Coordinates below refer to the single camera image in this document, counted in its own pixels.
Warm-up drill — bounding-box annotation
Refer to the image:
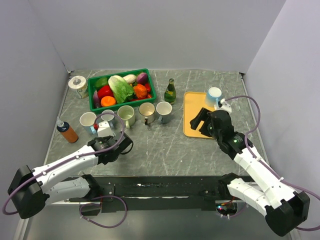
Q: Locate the dark grey blue mug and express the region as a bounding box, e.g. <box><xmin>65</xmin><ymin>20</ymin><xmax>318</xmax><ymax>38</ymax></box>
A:
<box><xmin>155</xmin><ymin>101</ymin><xmax>173</xmax><ymax>124</ymax></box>

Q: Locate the grey printed mug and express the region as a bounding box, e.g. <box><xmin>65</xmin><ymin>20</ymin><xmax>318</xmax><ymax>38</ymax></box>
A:
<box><xmin>100</xmin><ymin>109</ymin><xmax>116</xmax><ymax>129</ymax></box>

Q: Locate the purple onion toy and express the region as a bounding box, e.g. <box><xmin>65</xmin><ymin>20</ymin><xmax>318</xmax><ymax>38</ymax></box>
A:
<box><xmin>136</xmin><ymin>72</ymin><xmax>149</xmax><ymax>85</ymax></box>

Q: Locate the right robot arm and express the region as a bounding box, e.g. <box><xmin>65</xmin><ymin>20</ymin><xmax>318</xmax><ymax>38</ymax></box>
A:
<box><xmin>190</xmin><ymin>107</ymin><xmax>310</xmax><ymax>237</ymax></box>

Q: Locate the red chili toy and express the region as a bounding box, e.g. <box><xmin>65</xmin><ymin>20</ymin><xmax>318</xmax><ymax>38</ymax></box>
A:
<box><xmin>144</xmin><ymin>83</ymin><xmax>152</xmax><ymax>98</ymax></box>

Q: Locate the green glass bottle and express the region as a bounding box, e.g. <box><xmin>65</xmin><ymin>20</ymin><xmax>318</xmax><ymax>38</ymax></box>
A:
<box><xmin>164</xmin><ymin>78</ymin><xmax>176</xmax><ymax>105</ymax></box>

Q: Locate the orange spray bottle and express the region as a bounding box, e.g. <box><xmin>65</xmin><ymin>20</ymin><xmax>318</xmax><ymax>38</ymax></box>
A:
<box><xmin>56</xmin><ymin>117</ymin><xmax>79</xmax><ymax>144</ymax></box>

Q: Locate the orange pumpkin toy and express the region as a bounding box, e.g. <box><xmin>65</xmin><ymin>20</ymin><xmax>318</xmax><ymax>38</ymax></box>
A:
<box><xmin>133</xmin><ymin>83</ymin><xmax>148</xmax><ymax>99</ymax></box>

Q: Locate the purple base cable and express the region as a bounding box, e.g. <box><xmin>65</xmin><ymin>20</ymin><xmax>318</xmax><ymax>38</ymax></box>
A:
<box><xmin>78</xmin><ymin>193</ymin><xmax>128</xmax><ymax>229</ymax></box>

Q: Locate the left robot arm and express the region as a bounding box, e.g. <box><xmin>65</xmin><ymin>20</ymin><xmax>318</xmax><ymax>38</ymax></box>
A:
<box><xmin>7</xmin><ymin>133</ymin><xmax>134</xmax><ymax>219</ymax></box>

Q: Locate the white green paper cup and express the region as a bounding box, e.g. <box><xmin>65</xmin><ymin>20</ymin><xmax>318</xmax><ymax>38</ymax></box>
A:
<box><xmin>68</xmin><ymin>75</ymin><xmax>89</xmax><ymax>99</ymax></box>

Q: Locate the green napa cabbage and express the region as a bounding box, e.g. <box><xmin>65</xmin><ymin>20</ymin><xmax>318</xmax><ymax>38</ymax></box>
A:
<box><xmin>108</xmin><ymin>75</ymin><xmax>135</xmax><ymax>104</ymax></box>

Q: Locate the green plastic crate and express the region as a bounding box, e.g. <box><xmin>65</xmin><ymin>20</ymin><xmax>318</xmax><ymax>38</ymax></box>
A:
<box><xmin>87</xmin><ymin>68</ymin><xmax>157</xmax><ymax>114</ymax></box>

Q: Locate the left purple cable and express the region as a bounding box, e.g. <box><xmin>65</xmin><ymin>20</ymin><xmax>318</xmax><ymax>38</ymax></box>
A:
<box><xmin>2</xmin><ymin>112</ymin><xmax>126</xmax><ymax>216</ymax></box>

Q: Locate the green mug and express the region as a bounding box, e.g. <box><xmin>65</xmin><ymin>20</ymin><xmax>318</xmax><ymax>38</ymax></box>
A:
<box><xmin>117</xmin><ymin>105</ymin><xmax>136</xmax><ymax>129</ymax></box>

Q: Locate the cream ribbed mug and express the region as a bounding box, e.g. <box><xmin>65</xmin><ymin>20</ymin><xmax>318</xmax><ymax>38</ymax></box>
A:
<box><xmin>138</xmin><ymin>102</ymin><xmax>156</xmax><ymax>126</ymax></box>

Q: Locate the purple eggplant toy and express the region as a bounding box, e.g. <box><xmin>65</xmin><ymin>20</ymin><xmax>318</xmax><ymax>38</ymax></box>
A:
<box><xmin>92</xmin><ymin>90</ymin><xmax>101</xmax><ymax>109</ymax></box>

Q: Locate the light blue mug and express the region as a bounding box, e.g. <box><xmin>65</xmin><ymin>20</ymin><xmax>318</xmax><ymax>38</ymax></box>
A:
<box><xmin>205</xmin><ymin>87</ymin><xmax>222</xmax><ymax>110</ymax></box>

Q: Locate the green bell pepper toy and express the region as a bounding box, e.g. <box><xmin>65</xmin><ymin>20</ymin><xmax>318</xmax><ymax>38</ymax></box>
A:
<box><xmin>94</xmin><ymin>77</ymin><xmax>108</xmax><ymax>90</ymax></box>

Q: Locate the red bell pepper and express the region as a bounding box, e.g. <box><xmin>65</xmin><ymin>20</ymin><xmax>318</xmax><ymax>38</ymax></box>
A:
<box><xmin>97</xmin><ymin>85</ymin><xmax>114</xmax><ymax>99</ymax></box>

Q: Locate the yellow tray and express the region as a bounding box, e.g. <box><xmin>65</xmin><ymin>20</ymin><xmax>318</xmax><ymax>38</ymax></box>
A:
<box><xmin>183</xmin><ymin>91</ymin><xmax>215</xmax><ymax>139</ymax></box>

